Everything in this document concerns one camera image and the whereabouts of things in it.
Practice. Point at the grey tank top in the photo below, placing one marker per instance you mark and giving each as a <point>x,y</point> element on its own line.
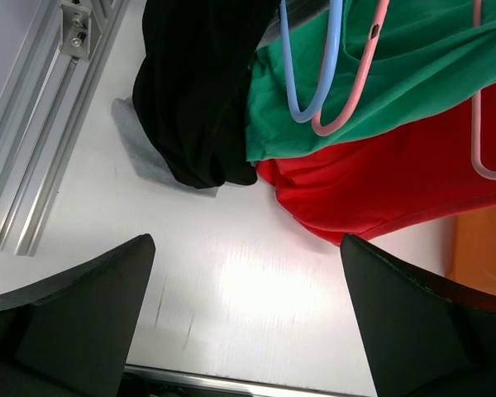
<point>147,162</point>

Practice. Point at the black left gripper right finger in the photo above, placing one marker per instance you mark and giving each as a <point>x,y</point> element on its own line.
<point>424,335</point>

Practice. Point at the aluminium frame post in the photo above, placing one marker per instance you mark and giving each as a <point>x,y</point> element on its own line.
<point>44,97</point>

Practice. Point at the red tank top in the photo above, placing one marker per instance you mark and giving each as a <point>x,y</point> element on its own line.
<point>419,172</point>

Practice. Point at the orange plastic bin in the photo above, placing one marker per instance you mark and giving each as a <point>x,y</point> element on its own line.
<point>474,257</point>

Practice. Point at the black tank top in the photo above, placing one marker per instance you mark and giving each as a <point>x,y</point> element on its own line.
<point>191,90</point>

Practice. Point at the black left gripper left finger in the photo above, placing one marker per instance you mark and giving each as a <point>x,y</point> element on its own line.
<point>70,334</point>

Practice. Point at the aluminium corner bracket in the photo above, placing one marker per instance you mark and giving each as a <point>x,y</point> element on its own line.
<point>75,29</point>

